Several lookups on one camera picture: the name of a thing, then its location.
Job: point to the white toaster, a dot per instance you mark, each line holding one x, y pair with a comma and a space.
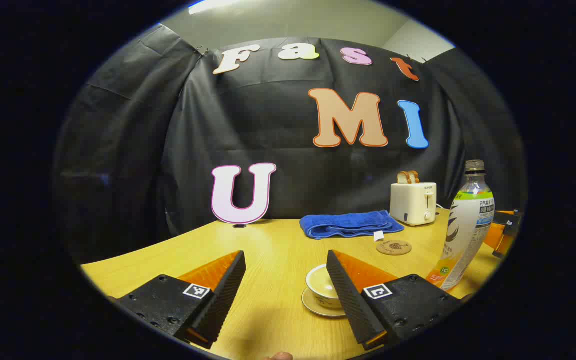
410, 205

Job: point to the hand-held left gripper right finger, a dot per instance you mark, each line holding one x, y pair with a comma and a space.
350, 300

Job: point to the white saucer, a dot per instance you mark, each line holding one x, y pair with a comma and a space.
318, 311

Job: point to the metal binder clip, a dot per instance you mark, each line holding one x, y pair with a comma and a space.
200, 50

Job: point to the toast bread slice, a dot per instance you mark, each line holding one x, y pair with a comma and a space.
403, 177
414, 176

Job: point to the clear plastic water bottle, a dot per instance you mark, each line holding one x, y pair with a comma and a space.
468, 225

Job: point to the black backdrop cloth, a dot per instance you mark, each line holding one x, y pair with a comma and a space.
268, 125

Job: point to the white teacup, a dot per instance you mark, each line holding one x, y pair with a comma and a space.
318, 299

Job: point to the blue folded towel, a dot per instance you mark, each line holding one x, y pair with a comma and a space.
348, 224

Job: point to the round wooden coaster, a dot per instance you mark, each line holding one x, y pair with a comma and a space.
394, 247

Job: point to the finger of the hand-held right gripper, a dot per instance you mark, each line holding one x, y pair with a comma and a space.
508, 218
498, 239

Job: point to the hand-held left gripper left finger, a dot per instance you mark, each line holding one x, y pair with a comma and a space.
223, 300

